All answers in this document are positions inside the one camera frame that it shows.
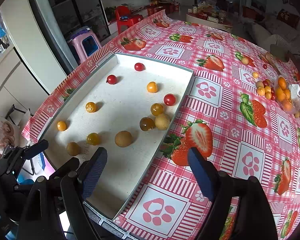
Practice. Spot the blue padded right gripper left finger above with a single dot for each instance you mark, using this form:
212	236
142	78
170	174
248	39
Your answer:
91	171

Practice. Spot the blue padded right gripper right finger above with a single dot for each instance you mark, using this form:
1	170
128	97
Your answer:
215	185

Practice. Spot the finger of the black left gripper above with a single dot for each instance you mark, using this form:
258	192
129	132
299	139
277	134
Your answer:
31	151
70	165

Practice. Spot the large tan longan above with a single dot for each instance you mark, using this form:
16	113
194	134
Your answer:
123	139

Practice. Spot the yellow cherry tomato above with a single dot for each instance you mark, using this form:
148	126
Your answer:
91	107

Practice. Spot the small tan longan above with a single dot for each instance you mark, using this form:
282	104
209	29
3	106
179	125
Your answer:
162	121

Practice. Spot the dark yellow-green cherry tomato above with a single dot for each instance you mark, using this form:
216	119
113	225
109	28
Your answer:
146	124

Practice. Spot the amber cherry tomato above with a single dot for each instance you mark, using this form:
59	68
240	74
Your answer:
157	109

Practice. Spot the red cherry tomato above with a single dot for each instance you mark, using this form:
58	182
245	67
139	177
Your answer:
111	79
169	99

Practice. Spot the orange cherry tomato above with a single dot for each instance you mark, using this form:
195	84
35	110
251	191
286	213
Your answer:
152	87

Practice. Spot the tan longan in tray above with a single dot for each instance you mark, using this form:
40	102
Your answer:
73	149

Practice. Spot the small orange tomato in tray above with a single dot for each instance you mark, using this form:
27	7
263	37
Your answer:
61	126

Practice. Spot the pink strawberry checkered tablecloth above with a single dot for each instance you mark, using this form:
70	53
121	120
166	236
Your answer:
252	135

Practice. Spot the white grey-rimmed tray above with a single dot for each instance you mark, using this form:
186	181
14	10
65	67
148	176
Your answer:
120	108

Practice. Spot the red cherry tomato in tray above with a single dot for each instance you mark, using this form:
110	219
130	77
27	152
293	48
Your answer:
111	79

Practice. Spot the tan longan beside bowl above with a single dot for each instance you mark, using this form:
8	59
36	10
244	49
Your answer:
297	114

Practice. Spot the pink plastic stool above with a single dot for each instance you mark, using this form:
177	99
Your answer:
83	43

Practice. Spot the clear glass fruit bowl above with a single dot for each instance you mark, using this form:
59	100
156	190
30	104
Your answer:
283	97

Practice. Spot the tangerine on top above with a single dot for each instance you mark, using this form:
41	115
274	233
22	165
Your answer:
282	82

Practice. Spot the tan longan far strawberry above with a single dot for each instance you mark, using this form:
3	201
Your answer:
245	61

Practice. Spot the crumpled white tissue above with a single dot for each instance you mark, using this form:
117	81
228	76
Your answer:
294	91

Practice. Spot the red plastic chair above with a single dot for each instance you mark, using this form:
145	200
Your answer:
124	17

